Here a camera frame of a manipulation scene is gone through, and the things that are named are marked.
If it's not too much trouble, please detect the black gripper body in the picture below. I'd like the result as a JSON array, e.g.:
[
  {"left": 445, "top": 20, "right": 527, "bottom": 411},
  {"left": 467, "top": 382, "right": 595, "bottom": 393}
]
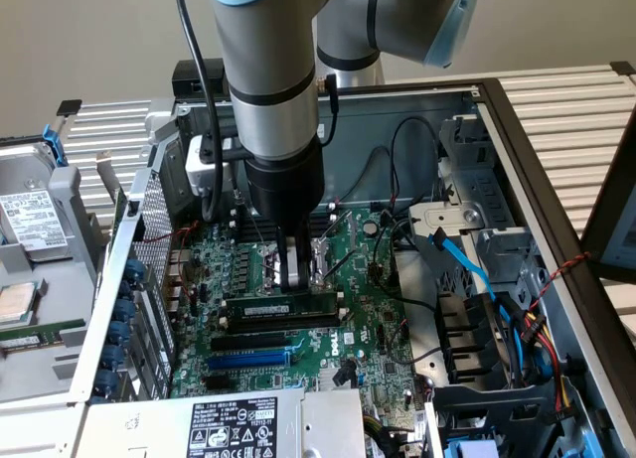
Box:
[{"left": 243, "top": 139, "right": 327, "bottom": 229}]

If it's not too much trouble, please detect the green RAM stick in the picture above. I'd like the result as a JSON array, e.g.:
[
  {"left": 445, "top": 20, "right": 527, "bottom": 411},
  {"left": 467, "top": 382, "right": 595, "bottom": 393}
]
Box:
[
  {"left": 224, "top": 289, "right": 341, "bottom": 322},
  {"left": 0, "top": 318, "right": 86, "bottom": 351}
]

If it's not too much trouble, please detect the RAM slot with white latches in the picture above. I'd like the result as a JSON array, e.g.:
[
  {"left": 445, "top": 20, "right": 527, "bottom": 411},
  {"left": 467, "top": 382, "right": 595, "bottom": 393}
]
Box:
[
  {"left": 220, "top": 306, "right": 348, "bottom": 330},
  {"left": 229, "top": 215, "right": 337, "bottom": 235},
  {"left": 229, "top": 203, "right": 337, "bottom": 223}
]

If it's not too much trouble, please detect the CPU socket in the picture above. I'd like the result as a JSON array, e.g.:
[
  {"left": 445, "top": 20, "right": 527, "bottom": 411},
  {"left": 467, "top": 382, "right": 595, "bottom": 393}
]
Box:
[{"left": 257, "top": 238, "right": 335, "bottom": 296}]

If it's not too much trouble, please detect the thin metal locking lever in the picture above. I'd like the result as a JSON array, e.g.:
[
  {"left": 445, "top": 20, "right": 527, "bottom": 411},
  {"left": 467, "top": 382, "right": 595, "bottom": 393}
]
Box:
[
  {"left": 232, "top": 187, "right": 272, "bottom": 254},
  {"left": 321, "top": 248, "right": 372, "bottom": 286}
]

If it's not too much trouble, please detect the metal socket cover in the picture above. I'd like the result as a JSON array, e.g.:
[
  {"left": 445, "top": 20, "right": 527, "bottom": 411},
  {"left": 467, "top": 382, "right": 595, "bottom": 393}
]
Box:
[{"left": 311, "top": 210, "right": 358, "bottom": 280}]

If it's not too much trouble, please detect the green motherboard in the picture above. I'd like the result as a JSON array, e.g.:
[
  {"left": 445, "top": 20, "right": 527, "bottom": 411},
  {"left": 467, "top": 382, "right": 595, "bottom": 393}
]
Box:
[{"left": 171, "top": 207, "right": 428, "bottom": 419}]

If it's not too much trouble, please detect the long black expansion slot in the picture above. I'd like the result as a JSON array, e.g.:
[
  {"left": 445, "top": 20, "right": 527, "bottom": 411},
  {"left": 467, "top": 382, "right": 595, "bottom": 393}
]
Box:
[{"left": 209, "top": 330, "right": 290, "bottom": 354}]

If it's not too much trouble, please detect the long blue expansion slot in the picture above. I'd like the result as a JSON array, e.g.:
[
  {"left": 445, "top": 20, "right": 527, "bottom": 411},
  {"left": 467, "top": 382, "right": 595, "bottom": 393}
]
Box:
[{"left": 207, "top": 349, "right": 293, "bottom": 373}]

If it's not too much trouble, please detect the open black PC case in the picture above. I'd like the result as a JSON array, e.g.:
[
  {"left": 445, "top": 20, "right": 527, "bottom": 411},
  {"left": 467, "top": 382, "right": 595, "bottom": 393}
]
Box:
[{"left": 67, "top": 77, "right": 636, "bottom": 458}]

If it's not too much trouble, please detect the small silver heatsink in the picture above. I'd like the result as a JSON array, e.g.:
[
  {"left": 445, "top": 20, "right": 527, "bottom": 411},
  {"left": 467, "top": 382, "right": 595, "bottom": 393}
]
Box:
[{"left": 317, "top": 367, "right": 360, "bottom": 392}]

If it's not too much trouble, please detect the black box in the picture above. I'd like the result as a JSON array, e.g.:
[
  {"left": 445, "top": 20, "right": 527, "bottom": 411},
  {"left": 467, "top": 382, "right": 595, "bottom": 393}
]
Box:
[{"left": 172, "top": 59, "right": 228, "bottom": 97}]

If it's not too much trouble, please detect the green graphics card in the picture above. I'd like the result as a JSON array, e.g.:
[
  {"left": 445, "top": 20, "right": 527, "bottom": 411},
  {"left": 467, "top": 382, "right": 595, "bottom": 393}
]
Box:
[{"left": 92, "top": 152, "right": 129, "bottom": 240}]

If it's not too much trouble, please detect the black plastic fan shroud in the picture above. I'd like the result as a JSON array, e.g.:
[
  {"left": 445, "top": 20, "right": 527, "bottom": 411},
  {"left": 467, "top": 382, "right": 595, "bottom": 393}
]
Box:
[{"left": 434, "top": 289, "right": 504, "bottom": 385}]

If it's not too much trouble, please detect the silver metal disk bay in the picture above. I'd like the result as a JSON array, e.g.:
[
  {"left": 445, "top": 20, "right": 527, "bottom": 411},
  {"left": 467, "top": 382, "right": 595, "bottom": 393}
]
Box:
[{"left": 406, "top": 113, "right": 553, "bottom": 305}]

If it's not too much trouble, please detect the silver power supply unit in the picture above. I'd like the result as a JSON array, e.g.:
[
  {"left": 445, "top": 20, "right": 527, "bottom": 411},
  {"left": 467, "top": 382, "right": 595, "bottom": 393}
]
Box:
[{"left": 74, "top": 386, "right": 368, "bottom": 458}]

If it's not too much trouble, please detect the grey parts rack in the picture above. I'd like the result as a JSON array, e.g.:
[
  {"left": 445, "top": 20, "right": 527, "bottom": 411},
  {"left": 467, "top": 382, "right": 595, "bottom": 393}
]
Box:
[{"left": 0, "top": 167, "right": 108, "bottom": 404}]

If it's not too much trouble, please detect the dark metal disk bay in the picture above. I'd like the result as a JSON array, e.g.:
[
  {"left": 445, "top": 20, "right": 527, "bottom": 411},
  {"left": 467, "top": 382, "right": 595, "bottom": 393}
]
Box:
[{"left": 425, "top": 382, "right": 567, "bottom": 458}]

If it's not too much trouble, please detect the silver hard disk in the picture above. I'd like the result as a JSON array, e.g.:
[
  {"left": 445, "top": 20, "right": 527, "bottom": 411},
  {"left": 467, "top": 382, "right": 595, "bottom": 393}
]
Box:
[{"left": 0, "top": 142, "right": 71, "bottom": 263}]

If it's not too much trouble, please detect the silver CPU chip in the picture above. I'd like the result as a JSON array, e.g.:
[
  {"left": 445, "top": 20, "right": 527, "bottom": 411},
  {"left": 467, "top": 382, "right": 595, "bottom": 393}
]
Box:
[{"left": 0, "top": 281, "right": 39, "bottom": 325}]

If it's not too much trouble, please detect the black framed panel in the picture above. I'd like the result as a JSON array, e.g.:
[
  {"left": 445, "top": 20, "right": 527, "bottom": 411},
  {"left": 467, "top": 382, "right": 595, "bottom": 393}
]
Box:
[{"left": 579, "top": 113, "right": 636, "bottom": 281}]

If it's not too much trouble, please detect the black camera cable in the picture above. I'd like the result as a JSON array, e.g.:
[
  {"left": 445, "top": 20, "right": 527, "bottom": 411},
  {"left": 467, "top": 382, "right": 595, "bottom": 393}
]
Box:
[{"left": 173, "top": 0, "right": 224, "bottom": 225}]

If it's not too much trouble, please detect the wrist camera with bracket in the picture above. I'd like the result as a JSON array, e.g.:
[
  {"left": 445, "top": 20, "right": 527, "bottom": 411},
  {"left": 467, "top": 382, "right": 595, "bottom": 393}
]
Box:
[{"left": 184, "top": 133, "right": 236, "bottom": 200}]

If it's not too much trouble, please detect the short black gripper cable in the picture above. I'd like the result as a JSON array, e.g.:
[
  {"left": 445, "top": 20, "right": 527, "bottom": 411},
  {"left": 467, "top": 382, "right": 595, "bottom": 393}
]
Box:
[{"left": 316, "top": 72, "right": 343, "bottom": 147}]

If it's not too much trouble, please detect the red black twisted wire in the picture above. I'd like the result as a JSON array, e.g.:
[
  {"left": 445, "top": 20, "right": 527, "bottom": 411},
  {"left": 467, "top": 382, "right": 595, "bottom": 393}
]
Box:
[
  {"left": 525, "top": 250, "right": 593, "bottom": 316},
  {"left": 132, "top": 221, "right": 203, "bottom": 303}
]

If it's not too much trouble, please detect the blue flat disk wire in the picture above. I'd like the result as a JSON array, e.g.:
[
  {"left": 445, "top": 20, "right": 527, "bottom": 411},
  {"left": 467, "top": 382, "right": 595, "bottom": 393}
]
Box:
[{"left": 426, "top": 227, "right": 529, "bottom": 360}]

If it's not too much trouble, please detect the yellow black wire bundle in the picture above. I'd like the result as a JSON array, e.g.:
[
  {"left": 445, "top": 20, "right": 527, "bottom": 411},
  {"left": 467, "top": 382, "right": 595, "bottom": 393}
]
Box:
[{"left": 362, "top": 411, "right": 424, "bottom": 458}]

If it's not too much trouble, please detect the coloured power wire bundle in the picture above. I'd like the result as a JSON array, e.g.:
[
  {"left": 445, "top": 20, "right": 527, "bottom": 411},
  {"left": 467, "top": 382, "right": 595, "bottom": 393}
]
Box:
[{"left": 514, "top": 306, "right": 573, "bottom": 419}]

